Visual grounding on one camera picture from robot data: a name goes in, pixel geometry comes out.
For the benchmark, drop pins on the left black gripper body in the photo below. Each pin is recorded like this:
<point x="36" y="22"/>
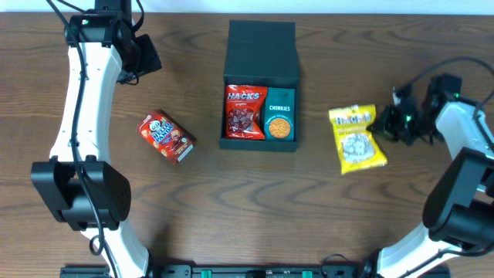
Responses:
<point x="143" y="59"/>

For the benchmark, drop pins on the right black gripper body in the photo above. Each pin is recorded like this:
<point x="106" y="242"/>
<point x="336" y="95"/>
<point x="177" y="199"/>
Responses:
<point x="403" y="123"/>

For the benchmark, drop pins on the yellow Hacks candy bag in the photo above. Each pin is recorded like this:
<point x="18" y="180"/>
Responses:
<point x="356" y="146"/>

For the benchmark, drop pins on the red Hacks candy bag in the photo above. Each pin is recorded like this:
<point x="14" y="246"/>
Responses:
<point x="242" y="109"/>

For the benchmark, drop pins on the teal Chunkies cookie box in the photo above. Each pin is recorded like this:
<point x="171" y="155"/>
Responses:
<point x="279" y="114"/>

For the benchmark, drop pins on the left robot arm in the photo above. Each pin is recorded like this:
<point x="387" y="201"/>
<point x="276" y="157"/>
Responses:
<point x="78" y="183"/>

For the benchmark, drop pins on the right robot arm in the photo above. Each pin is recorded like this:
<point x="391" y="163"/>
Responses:
<point x="454" y="223"/>

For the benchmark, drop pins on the red Hello Panda box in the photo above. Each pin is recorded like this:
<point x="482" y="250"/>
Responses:
<point x="166" y="135"/>

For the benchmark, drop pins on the dark green open box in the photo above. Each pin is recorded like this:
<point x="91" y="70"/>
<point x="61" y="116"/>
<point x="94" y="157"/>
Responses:
<point x="261" y="54"/>

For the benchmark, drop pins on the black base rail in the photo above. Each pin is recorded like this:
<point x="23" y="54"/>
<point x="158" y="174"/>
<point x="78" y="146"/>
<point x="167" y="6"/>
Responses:
<point x="186" y="271"/>

